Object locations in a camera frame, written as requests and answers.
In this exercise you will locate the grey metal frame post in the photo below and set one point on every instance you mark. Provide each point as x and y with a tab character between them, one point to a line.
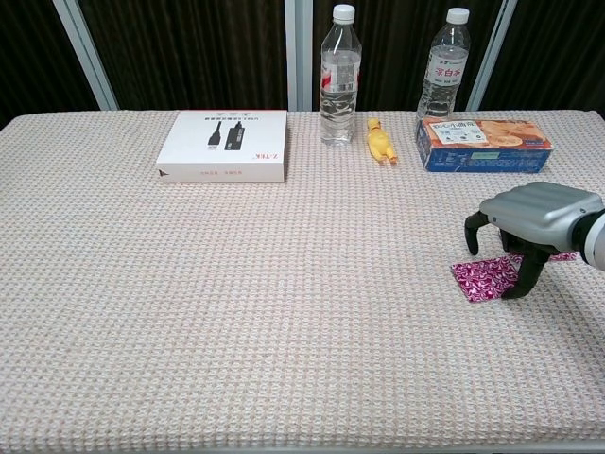
89	61
299	57
488	57

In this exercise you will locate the clear water bottle red label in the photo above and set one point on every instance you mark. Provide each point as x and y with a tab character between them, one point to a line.
338	109

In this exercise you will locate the dark pleated curtain panel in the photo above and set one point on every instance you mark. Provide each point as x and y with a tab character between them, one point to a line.
189	52
33	57
558	52
397	57

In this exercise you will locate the orange blue biscuit box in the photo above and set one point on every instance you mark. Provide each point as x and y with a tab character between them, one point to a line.
472	161

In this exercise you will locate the clear water bottle white label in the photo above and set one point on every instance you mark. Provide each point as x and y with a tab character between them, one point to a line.
442	94

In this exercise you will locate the white adapter product box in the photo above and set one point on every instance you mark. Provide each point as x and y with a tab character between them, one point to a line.
222	151

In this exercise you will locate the beige waffle tablecloth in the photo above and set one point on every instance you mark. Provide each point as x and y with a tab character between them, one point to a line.
236	307

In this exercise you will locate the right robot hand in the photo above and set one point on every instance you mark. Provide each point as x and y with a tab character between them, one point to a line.
539	208

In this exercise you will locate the yellow rubber chicken toy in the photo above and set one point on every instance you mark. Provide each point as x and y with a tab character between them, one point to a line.
378	142

